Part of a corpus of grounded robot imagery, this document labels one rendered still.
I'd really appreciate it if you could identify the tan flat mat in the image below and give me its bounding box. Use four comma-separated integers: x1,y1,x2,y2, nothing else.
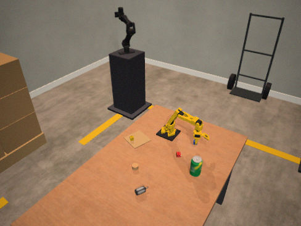
124,130,151,149

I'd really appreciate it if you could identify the green soda can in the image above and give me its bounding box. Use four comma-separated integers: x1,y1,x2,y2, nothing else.
189,156,203,177

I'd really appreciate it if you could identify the tan short cylinder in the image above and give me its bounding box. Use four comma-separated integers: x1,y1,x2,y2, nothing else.
132,163,138,170

